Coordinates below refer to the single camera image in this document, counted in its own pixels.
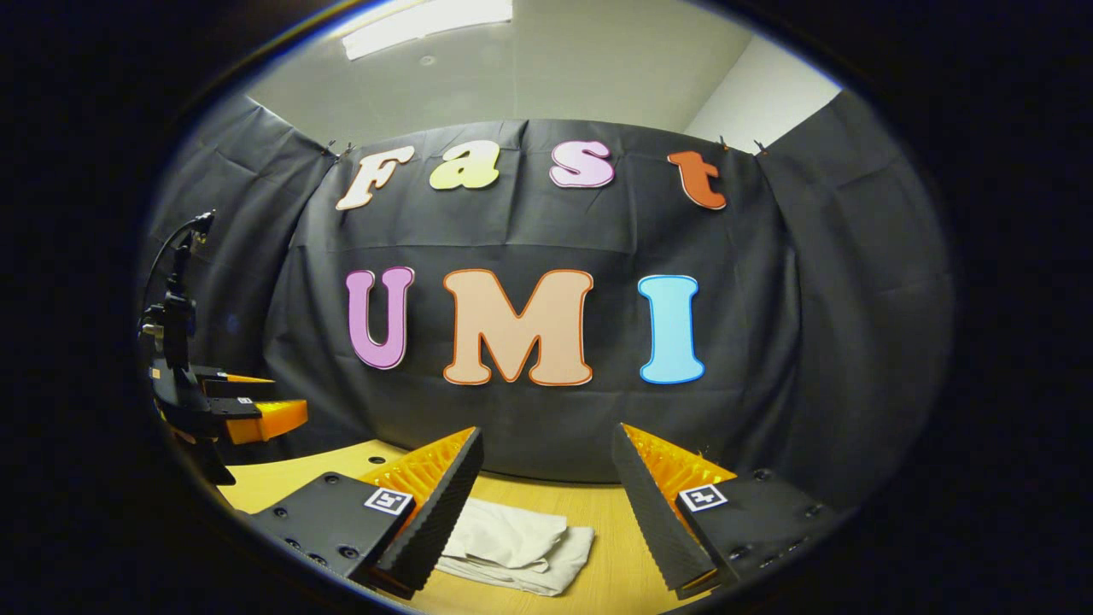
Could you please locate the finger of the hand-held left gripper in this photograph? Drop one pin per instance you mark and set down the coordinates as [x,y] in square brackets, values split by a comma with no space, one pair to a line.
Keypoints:
[239,386]
[265,418]

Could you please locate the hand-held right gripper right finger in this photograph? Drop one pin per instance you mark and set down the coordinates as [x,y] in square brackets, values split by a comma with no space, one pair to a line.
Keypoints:
[649,504]

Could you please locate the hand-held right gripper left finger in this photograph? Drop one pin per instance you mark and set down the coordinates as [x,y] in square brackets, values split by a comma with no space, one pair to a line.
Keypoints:
[444,504]

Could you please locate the black backdrop cloth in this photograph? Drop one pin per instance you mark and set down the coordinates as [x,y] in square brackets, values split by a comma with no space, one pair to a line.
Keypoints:
[546,410]

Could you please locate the ceiling light panel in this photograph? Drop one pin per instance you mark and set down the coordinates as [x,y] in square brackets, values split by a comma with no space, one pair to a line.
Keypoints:
[427,21]

